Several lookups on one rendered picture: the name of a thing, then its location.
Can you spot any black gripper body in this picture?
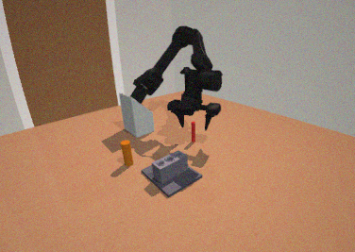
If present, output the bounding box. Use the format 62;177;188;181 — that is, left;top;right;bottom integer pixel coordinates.
167;88;221;116

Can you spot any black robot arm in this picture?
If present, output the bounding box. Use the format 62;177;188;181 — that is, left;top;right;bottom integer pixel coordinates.
131;25;223;116

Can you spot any orange cylinder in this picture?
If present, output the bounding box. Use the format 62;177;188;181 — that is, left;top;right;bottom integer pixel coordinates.
121;140;133;166

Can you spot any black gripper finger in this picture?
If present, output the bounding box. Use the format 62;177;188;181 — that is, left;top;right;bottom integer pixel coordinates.
205;114;215;131
171;110;184;127

